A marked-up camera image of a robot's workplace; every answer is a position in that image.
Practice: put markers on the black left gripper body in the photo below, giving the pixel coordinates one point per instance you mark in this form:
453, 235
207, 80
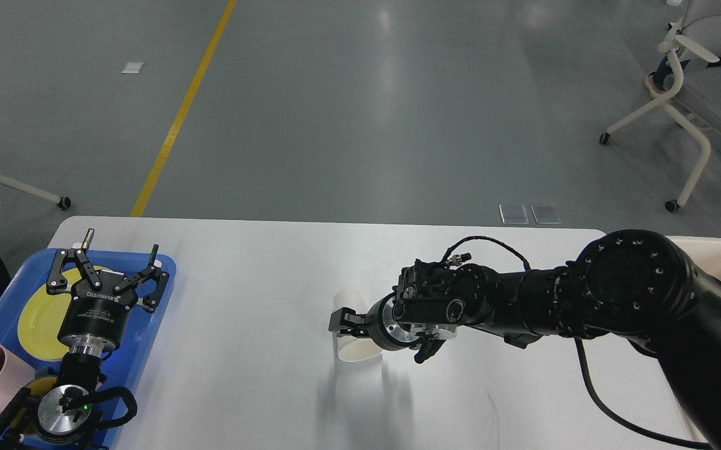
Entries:
95, 318

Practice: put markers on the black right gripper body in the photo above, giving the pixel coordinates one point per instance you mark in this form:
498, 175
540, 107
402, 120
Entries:
384, 331

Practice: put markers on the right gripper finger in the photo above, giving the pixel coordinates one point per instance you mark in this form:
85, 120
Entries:
347, 322
428, 347

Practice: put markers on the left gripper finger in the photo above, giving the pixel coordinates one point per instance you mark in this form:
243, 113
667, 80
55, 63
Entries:
77, 256
125, 292

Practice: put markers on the white paper cup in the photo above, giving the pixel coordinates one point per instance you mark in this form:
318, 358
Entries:
348, 348

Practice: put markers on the yellow plastic plate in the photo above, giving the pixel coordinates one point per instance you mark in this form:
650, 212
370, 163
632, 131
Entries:
40, 322

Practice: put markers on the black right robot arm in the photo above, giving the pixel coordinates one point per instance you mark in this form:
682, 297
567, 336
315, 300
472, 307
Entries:
632, 283

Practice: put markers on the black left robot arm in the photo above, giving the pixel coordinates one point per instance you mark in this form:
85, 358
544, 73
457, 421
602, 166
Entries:
71, 413

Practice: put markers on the person foot behind chair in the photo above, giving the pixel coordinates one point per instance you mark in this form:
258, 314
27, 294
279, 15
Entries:
667, 80

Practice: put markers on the white office chair right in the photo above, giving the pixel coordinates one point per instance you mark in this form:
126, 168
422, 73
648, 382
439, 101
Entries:
697, 109

